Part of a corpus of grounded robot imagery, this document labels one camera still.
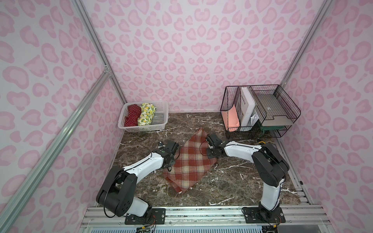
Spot red plaid skirt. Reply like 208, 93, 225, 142
163, 128, 217, 193

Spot white plastic basket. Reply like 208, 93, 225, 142
118, 101, 169, 133

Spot lemon print skirt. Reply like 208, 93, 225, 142
138, 103, 157, 126

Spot red polka dot skirt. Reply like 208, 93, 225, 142
124, 104, 142, 127

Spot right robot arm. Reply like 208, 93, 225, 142
206, 134, 289, 214

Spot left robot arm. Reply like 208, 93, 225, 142
96, 141, 179, 218

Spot pink folder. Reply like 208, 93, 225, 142
227, 105, 240, 132

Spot white book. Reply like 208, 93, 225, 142
238, 87, 256, 131

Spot grey paper tray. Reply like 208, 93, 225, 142
257, 95, 297, 127

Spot black wire desk organizer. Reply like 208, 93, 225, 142
220, 84, 301, 140

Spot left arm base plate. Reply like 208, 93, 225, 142
125, 206, 166, 225

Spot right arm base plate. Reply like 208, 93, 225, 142
241, 205, 286, 224

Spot aluminium frame rail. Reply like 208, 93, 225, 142
78, 205, 336, 233

